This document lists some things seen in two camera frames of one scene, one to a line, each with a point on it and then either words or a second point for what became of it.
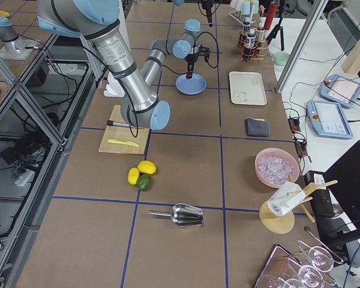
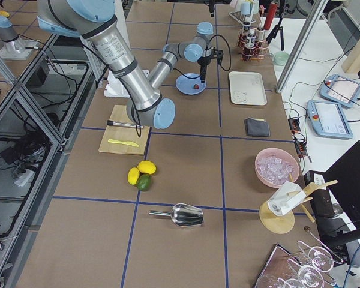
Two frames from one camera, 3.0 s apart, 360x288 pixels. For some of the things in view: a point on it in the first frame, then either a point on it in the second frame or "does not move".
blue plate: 195,85 does not move
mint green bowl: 280,58 does not move
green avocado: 144,182 does not move
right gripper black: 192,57 → 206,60
